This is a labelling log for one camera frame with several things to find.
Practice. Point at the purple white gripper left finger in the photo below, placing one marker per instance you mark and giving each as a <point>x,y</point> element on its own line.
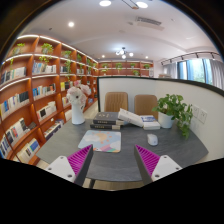
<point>74,167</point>

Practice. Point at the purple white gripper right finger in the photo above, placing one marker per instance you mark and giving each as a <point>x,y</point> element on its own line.
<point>153,167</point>

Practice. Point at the white computer mouse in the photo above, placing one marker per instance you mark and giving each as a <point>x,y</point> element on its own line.
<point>152,139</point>

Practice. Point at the white blue flat book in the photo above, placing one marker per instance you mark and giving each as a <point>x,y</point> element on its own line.
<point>150,123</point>

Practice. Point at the dark hardcover book bottom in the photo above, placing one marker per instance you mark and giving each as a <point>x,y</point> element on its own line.
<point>105,126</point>

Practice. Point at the dark hardcover book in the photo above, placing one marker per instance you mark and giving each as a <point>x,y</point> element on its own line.
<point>105,126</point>
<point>107,118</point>

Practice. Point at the white leaning book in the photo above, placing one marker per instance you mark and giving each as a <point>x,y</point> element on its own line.
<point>130,117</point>

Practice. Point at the white vase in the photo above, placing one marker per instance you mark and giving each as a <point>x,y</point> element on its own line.
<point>77,115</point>

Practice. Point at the dark hardcover book top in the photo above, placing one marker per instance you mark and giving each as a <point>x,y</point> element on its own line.
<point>107,118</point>

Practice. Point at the green potted plant white pot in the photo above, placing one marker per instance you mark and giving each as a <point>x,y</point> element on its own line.
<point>173,113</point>

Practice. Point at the right tan chair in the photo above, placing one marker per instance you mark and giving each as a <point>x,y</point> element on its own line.
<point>144,104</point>

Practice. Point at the tan chair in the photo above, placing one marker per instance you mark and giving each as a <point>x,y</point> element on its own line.
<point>114,101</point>
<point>144,104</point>

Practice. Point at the white desk partition panel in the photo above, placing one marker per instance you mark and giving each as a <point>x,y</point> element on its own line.
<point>201,104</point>

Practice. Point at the left tan chair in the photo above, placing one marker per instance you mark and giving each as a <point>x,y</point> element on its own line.
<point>114,101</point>

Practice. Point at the orange wooden bookshelf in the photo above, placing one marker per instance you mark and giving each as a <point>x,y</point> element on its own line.
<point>34,79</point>

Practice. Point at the ceiling chandelier lamp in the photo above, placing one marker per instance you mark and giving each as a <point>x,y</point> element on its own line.
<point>123,53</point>

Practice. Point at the ceiling air vent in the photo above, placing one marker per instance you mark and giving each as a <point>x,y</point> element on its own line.
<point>148,23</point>

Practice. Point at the white wall socket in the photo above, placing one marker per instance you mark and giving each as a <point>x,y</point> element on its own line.
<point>202,116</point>

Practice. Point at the back wall wooden shelf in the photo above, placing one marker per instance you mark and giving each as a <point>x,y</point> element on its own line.
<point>126,68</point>

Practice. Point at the black track light rail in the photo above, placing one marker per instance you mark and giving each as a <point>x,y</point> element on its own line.
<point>195,55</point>

